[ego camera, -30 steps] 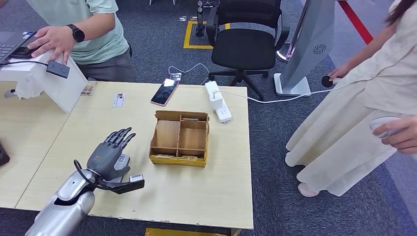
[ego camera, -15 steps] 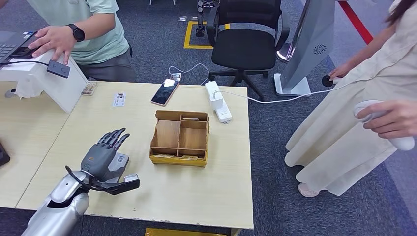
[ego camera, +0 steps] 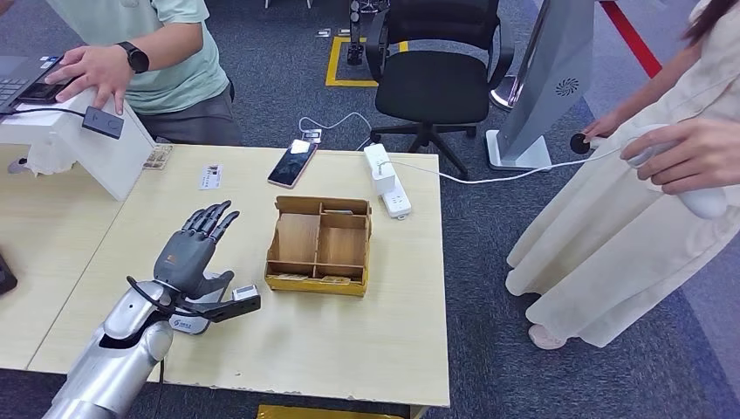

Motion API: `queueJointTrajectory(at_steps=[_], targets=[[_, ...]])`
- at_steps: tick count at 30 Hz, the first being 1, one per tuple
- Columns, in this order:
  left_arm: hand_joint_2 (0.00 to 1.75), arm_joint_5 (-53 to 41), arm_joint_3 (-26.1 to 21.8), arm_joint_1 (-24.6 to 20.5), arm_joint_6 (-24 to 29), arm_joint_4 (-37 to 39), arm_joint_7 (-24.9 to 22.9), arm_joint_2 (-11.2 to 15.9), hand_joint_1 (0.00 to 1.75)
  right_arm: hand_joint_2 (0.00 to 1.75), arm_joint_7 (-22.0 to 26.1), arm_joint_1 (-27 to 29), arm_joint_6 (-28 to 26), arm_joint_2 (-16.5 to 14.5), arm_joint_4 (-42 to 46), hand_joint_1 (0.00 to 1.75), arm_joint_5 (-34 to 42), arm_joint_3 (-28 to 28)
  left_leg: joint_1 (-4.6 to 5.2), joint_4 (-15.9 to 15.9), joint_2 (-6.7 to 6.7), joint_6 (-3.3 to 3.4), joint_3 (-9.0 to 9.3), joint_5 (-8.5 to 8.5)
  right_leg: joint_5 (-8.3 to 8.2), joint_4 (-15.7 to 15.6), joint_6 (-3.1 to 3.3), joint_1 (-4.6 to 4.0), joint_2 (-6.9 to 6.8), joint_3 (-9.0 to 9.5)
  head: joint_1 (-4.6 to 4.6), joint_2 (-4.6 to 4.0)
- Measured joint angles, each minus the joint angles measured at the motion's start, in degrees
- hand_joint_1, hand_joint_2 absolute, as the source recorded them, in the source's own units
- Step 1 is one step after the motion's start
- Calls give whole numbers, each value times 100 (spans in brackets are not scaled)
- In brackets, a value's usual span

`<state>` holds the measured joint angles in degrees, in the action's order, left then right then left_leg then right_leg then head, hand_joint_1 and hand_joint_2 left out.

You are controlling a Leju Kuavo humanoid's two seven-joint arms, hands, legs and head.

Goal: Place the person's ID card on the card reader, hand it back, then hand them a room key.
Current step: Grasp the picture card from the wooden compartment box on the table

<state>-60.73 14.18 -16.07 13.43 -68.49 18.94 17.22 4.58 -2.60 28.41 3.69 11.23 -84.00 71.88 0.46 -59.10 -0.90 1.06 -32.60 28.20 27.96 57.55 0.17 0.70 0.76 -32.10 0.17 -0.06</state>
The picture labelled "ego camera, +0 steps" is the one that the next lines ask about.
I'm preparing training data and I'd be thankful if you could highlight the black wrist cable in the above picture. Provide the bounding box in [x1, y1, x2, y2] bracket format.
[126, 275, 203, 318]

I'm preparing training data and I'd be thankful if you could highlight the white thin cable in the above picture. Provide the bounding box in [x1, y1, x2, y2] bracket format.
[298, 113, 374, 153]

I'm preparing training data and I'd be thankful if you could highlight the black smartphone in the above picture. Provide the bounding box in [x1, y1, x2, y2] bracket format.
[17, 80, 73, 106]

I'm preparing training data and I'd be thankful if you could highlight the black flat device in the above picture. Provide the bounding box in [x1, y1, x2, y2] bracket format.
[0, 251, 18, 296]

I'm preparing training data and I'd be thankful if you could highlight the white handheld controller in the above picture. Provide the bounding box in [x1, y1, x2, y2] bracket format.
[627, 124, 729, 221]

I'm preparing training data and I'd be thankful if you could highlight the white sloped stand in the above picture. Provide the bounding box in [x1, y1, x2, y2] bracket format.
[0, 86, 156, 203]

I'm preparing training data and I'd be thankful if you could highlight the black wristwatch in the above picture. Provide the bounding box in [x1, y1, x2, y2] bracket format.
[115, 40, 151, 75]

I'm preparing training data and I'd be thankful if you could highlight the black office chair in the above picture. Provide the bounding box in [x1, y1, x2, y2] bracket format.
[365, 0, 516, 181]

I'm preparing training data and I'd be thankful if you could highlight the white power strip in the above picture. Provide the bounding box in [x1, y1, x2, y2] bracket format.
[363, 143, 413, 221]

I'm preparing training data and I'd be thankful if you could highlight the black small dongle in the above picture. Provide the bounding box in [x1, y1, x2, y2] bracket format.
[81, 106, 126, 141]

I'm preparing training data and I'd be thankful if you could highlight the black camera bracket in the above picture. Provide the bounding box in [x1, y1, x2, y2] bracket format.
[190, 294, 263, 324]

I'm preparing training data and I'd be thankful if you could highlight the controller with black end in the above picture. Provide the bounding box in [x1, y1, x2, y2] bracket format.
[570, 133, 602, 155]

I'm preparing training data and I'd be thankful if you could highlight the pink smartphone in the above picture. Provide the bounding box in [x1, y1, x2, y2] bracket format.
[266, 139, 319, 190]

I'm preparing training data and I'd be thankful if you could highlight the person's left hand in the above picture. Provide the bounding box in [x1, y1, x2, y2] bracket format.
[620, 118, 740, 196]
[45, 45, 135, 115]

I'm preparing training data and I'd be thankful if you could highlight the person's pale shoe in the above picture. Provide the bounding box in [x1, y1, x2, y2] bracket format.
[527, 323, 571, 352]

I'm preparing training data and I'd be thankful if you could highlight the black dongle cable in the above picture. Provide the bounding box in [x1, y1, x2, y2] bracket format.
[0, 106, 86, 119]

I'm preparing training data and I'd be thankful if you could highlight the grey kiosk display stand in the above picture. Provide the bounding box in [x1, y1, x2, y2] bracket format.
[485, 0, 597, 172]

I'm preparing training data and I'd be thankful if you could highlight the dark laptop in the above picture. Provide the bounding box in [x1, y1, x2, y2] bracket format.
[0, 54, 65, 115]

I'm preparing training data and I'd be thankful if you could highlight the wooden compartment box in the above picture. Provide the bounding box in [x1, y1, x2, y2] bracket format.
[264, 195, 373, 299]

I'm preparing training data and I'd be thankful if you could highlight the person's right hand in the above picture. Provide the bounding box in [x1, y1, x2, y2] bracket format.
[582, 113, 622, 145]

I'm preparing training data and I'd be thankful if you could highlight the person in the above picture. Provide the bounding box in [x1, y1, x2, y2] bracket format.
[505, 0, 740, 352]
[0, 0, 244, 147]

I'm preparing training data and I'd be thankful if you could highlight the white photo ID card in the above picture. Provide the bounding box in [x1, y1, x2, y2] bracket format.
[198, 163, 224, 191]

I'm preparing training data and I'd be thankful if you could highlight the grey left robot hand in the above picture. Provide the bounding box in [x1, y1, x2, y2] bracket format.
[152, 200, 241, 302]

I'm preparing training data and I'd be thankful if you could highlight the white charging cable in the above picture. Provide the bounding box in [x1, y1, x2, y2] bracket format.
[378, 147, 622, 186]

